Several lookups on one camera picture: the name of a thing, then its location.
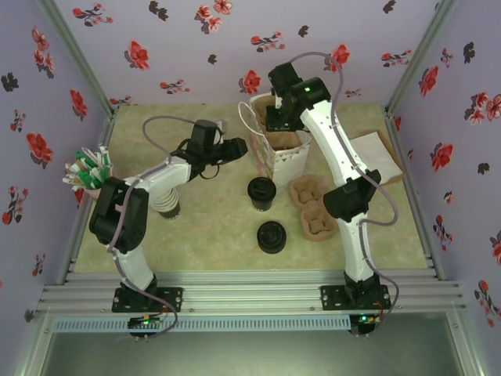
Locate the stack of black cup lids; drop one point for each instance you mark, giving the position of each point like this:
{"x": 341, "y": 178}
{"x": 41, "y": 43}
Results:
{"x": 271, "y": 237}

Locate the brown napkin tray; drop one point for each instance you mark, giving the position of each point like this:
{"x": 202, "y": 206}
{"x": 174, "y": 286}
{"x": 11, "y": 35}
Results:
{"x": 391, "y": 179}

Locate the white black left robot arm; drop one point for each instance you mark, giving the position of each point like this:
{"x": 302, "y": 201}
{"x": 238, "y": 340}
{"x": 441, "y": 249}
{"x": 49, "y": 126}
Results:
{"x": 133, "y": 270}

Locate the white paper napkins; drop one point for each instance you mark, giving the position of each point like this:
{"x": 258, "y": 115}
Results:
{"x": 375, "y": 152}

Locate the aluminium frame post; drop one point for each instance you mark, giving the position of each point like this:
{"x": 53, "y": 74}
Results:
{"x": 82, "y": 58}
{"x": 418, "y": 58}

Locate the black base controller board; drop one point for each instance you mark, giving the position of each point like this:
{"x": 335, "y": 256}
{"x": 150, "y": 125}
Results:
{"x": 364, "y": 320}
{"x": 143, "y": 323}

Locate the green wrapped straw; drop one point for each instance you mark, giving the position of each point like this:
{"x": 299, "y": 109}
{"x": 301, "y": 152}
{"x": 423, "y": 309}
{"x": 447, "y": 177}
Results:
{"x": 84, "y": 178}
{"x": 84, "y": 156}

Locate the aluminium side rail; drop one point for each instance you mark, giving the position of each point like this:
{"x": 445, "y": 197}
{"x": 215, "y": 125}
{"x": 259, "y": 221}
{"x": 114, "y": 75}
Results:
{"x": 395, "y": 129}
{"x": 105, "y": 133}

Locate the white paper takeout bag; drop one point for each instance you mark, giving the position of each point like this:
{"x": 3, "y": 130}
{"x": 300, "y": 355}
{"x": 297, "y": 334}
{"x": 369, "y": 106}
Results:
{"x": 289, "y": 168}

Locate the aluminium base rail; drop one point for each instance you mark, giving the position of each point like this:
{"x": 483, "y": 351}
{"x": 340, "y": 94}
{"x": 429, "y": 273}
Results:
{"x": 250, "y": 297}

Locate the stack of paper cups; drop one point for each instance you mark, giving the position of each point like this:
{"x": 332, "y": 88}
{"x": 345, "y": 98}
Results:
{"x": 168, "y": 203}

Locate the brown pulp cup carrier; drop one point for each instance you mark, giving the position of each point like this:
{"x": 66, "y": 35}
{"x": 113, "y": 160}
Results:
{"x": 313, "y": 211}
{"x": 283, "y": 141}

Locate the pink straw holder cup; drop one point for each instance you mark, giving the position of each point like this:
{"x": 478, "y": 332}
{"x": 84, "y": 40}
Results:
{"x": 96, "y": 194}

